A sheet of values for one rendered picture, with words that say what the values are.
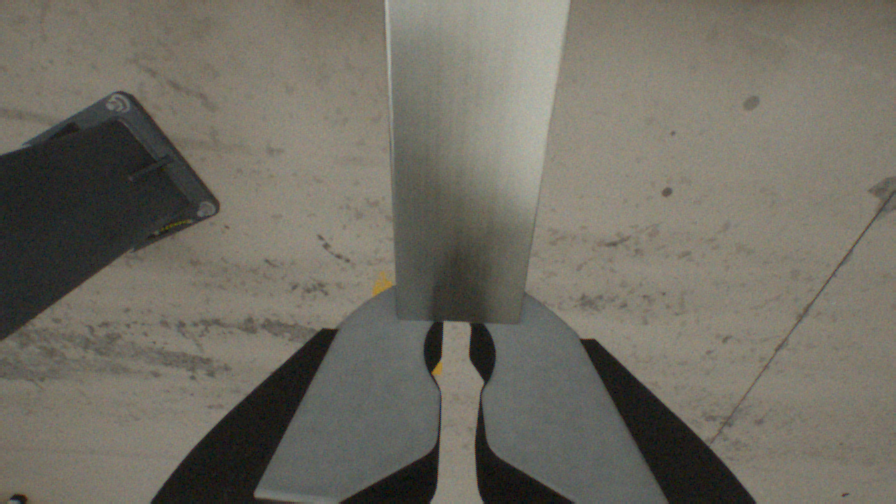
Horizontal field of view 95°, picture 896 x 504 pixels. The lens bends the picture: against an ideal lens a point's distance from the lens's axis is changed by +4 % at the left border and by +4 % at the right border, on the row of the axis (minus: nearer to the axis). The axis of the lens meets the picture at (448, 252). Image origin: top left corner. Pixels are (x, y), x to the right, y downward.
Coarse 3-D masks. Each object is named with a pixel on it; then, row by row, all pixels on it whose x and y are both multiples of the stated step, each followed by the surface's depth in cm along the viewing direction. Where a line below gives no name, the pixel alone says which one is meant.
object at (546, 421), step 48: (480, 336) 10; (528, 336) 9; (576, 336) 9; (528, 384) 8; (576, 384) 8; (480, 432) 7; (528, 432) 7; (576, 432) 7; (624, 432) 7; (480, 480) 7; (528, 480) 6; (576, 480) 6; (624, 480) 6
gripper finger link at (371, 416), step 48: (336, 336) 9; (384, 336) 9; (432, 336) 10; (336, 384) 8; (384, 384) 8; (432, 384) 8; (288, 432) 7; (336, 432) 7; (384, 432) 7; (432, 432) 7; (288, 480) 6; (336, 480) 6; (384, 480) 6; (432, 480) 7
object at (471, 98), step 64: (384, 0) 6; (448, 0) 6; (512, 0) 6; (448, 64) 7; (512, 64) 7; (448, 128) 7; (512, 128) 7; (448, 192) 8; (512, 192) 8; (448, 256) 9; (512, 256) 9; (448, 320) 10; (512, 320) 10
